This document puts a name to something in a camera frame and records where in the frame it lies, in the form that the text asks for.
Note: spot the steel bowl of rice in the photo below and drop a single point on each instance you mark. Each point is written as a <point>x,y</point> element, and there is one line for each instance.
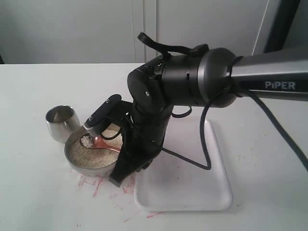
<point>92,162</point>

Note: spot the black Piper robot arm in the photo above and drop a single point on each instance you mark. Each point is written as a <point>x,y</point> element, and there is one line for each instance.
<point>214,79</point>

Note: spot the white cabinet behind table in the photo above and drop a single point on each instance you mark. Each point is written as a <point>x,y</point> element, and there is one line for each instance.
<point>106,31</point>

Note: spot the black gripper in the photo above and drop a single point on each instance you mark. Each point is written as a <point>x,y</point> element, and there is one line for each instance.
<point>143,135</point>

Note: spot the brown wooden spoon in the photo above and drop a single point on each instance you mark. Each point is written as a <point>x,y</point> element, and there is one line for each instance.
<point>89,142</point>

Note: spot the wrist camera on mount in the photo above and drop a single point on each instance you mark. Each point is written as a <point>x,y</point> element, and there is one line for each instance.
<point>112,111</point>

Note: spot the small steel cup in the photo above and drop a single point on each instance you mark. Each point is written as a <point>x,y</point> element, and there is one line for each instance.
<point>62,121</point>

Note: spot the white plastic tray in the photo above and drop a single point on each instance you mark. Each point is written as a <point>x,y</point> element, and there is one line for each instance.
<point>171,184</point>

